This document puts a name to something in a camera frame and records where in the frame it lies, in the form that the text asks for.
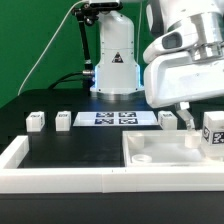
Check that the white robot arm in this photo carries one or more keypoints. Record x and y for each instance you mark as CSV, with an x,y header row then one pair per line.
x,y
117,73

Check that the white sheet with tags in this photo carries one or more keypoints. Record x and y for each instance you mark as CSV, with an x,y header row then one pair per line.
x,y
117,118

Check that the white square table top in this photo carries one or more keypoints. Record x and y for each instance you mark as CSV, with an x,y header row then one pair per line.
x,y
165,152

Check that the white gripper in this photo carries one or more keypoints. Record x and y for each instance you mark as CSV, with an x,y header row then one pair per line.
x,y
176,74

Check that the white U-shaped fence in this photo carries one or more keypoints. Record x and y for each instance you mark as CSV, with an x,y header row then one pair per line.
x,y
15,180

